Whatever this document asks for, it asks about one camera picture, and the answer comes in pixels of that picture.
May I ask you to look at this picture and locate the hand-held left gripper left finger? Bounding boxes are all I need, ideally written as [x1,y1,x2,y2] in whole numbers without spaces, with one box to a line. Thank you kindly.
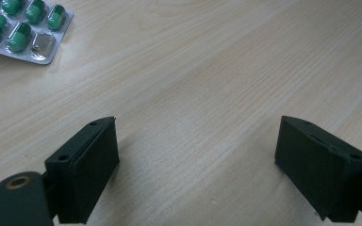
[44,116,121,225]

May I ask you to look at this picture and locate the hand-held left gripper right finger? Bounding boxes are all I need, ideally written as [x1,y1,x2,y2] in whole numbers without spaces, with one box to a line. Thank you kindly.
[274,115,362,223]

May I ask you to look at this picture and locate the green capsule blister pack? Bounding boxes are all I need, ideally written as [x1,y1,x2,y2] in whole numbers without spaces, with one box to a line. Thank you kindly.
[0,0,74,66]

